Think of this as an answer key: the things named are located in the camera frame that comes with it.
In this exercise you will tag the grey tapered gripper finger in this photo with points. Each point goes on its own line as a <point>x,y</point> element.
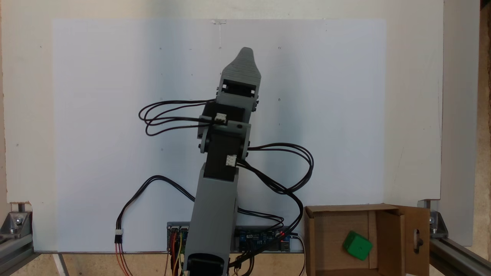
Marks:
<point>243,67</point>

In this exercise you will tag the green dice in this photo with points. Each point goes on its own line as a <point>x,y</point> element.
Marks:
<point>357,246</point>

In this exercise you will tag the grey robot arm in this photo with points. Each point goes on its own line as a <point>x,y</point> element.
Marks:
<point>213,214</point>

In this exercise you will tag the clear tape strip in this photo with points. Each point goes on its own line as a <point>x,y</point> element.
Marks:
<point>219,21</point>

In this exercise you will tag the blue circuit board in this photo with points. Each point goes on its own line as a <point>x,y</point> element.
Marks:
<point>255,240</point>

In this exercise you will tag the brown cardboard box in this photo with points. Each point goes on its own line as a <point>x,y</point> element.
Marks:
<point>326,237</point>

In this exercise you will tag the grey base plate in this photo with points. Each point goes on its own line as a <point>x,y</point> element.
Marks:
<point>178,223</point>

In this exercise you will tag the metal corner bracket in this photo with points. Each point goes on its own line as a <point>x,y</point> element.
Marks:
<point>437,226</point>
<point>17,224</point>

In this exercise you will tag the aluminium frame post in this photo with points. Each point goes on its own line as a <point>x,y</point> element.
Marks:
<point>13,253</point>
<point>452,257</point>

